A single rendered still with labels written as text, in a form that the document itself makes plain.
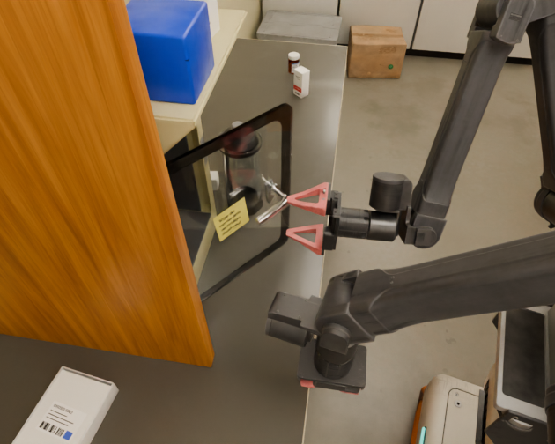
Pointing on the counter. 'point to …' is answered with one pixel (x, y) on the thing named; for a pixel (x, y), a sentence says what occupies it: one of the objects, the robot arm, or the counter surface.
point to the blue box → (173, 48)
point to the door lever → (273, 206)
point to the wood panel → (79, 188)
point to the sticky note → (231, 219)
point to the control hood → (175, 126)
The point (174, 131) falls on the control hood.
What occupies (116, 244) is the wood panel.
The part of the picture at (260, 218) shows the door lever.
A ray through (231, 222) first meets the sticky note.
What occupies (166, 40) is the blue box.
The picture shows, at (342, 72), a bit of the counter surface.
